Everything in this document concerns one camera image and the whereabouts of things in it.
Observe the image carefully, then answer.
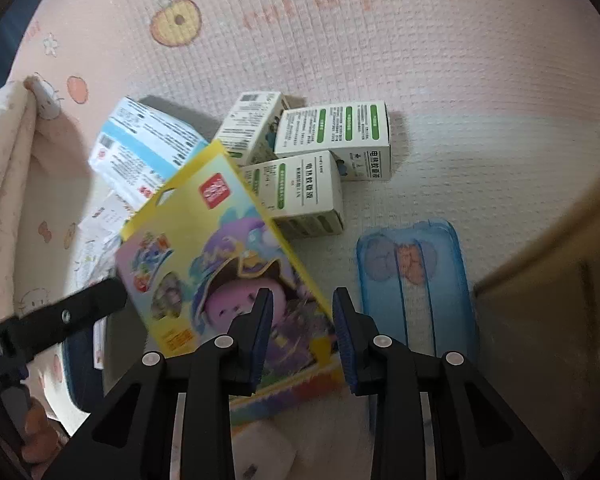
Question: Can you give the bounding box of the colourful sticker pack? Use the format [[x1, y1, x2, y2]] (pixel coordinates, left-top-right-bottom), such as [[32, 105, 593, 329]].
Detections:
[[72, 237, 123, 291]]

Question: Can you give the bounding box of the yellow cartoon toy packet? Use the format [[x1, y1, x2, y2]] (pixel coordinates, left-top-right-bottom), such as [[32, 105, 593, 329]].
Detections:
[[115, 139, 346, 428]]

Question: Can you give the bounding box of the pink cartoon printed blanket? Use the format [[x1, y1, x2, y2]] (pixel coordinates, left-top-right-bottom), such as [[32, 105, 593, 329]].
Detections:
[[0, 0, 600, 480]]

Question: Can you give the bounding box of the blue translucent plastic case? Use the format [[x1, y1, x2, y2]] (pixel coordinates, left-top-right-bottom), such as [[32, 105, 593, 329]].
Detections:
[[356, 219, 478, 431]]

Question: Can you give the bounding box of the white card with flower print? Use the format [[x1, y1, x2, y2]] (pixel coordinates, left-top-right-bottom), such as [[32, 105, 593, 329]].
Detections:
[[77, 190, 136, 246]]

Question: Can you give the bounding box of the white card with red print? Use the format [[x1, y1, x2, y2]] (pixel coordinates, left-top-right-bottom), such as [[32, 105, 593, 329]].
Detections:
[[92, 317, 106, 371]]

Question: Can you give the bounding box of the blue white baby wipes pack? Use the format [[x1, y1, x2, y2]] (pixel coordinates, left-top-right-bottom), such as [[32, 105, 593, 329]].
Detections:
[[88, 96, 211, 211]]

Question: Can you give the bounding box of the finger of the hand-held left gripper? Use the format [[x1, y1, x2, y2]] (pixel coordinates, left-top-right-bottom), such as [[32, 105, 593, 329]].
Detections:
[[0, 277, 128, 361]]

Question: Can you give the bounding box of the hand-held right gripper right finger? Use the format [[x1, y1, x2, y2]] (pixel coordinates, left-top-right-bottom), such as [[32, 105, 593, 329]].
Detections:
[[331, 287, 566, 480]]

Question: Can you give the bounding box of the dark blue oval object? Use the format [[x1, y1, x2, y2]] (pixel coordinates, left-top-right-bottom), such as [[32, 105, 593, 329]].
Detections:
[[62, 332, 106, 413]]

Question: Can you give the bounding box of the brown cardboard box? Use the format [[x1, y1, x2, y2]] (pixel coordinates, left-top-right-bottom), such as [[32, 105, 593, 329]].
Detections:
[[472, 175, 600, 461]]

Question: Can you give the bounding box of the tall white green barcode box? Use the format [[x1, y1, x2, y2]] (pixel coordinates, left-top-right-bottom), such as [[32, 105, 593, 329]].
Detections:
[[212, 91, 288, 166]]

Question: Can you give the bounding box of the white box with green end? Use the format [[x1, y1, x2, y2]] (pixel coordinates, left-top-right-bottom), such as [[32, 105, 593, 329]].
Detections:
[[240, 150, 346, 238]]

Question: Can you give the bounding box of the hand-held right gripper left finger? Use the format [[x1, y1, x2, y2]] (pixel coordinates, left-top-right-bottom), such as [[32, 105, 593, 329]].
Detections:
[[42, 287, 276, 480]]

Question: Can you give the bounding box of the white green carton box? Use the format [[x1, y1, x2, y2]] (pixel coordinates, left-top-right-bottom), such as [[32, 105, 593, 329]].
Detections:
[[272, 100, 393, 182]]

